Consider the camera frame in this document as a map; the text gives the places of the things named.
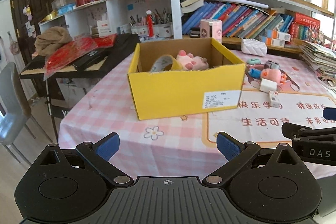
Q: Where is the pink cylindrical box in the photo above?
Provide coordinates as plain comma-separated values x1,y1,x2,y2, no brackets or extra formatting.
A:
200,19,223,43

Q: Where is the white pen holder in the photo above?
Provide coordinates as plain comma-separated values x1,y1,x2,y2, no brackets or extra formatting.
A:
130,23,173,39

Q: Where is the white quilted purse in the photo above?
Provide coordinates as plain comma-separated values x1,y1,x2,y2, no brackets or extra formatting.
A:
241,39,268,57

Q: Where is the white eraser block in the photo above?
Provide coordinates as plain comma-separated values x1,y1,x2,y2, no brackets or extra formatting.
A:
260,79,277,93

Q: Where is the brown plush cloth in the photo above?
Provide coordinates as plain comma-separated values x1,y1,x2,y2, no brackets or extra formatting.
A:
34,26,72,56

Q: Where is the red tassel ornament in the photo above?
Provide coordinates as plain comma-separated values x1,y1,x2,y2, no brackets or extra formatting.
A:
146,10,154,38

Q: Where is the white rolled poster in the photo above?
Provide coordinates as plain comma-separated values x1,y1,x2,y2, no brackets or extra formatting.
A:
212,0,269,9

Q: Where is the black flat box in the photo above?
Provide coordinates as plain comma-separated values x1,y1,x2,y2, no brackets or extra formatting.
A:
72,48,109,71

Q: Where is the pink pig paw plush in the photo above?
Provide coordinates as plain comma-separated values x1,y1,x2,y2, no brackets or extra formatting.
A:
177,50,209,71

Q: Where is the yellow cardboard box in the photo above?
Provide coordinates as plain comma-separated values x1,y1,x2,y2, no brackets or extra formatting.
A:
127,38,246,120

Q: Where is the black electric piano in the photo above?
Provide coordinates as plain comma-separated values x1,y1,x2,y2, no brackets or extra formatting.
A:
19,34,140,80

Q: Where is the yellow tape roll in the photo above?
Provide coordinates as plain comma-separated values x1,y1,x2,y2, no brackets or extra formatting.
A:
150,55,182,73

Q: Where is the grey chair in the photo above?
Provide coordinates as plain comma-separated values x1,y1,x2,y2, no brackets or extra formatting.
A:
1,62,51,165

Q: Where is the row of blue books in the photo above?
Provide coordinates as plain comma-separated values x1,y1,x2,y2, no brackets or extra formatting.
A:
181,1,294,39

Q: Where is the mint green toy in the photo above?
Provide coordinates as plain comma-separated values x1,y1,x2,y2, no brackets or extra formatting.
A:
247,58,261,65

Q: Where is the orange white small box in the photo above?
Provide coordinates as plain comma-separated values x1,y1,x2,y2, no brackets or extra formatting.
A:
260,30,291,48

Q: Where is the red thick book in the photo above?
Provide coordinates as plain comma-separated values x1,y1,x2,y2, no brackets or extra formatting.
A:
286,11,321,42

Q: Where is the pink pig figurine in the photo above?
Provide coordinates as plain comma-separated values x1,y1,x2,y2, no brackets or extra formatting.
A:
260,68,282,85

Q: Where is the stack of magazines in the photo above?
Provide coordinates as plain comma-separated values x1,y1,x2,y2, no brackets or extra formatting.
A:
299,41,335,90

